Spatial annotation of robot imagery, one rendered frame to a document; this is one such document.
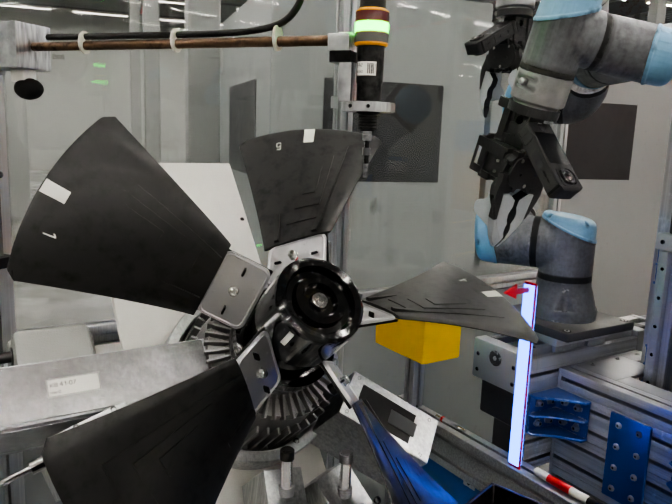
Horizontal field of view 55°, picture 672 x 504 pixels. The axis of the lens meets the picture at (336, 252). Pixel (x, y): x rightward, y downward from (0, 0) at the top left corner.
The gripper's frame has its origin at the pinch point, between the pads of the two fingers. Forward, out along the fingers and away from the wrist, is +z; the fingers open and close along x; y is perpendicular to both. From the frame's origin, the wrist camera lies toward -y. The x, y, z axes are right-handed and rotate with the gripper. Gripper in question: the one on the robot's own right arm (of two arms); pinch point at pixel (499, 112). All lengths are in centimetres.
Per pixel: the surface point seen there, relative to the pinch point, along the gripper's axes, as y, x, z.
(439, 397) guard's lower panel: 32, 45, 85
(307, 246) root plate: -56, -20, 21
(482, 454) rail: -17, -18, 63
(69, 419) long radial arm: -87, -19, 40
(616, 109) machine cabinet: 332, 200, -20
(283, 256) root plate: -58, -17, 23
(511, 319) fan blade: -29, -33, 31
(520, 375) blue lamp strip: -16, -25, 45
